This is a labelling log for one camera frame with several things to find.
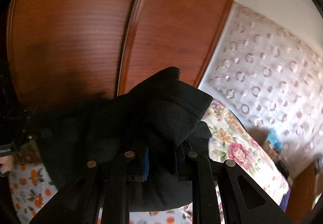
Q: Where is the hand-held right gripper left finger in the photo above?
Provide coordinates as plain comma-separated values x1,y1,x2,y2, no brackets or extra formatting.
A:
29,143,152,224

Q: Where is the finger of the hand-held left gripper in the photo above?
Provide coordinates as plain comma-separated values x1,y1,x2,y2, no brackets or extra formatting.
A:
26,127,52,141

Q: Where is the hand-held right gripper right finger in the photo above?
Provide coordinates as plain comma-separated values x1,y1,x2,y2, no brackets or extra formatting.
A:
175,142,294,224

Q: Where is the black printed t-shirt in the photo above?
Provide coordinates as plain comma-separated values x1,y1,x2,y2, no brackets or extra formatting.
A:
38,67,214,212

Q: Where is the person's left hand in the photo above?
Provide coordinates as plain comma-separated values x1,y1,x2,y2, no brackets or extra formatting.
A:
0,156,14,178

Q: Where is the white orange-print sheet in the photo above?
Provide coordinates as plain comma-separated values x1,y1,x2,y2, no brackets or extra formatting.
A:
9,161,192,224

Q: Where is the cardboard box with blue contents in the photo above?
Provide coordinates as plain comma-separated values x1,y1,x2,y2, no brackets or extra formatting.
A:
262,129,285,156

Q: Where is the navy blue blanket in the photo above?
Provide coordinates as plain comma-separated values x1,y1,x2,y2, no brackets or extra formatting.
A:
279,186,290,213

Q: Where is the low wooden cabinet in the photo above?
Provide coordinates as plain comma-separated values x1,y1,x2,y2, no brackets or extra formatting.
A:
290,161,321,223

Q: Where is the brown wooden louvred wardrobe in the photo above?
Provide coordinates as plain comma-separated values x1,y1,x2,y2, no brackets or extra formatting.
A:
6,0,243,103

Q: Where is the sheer circle-pattern curtain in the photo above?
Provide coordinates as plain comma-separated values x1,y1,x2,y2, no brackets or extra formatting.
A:
198,3,323,179

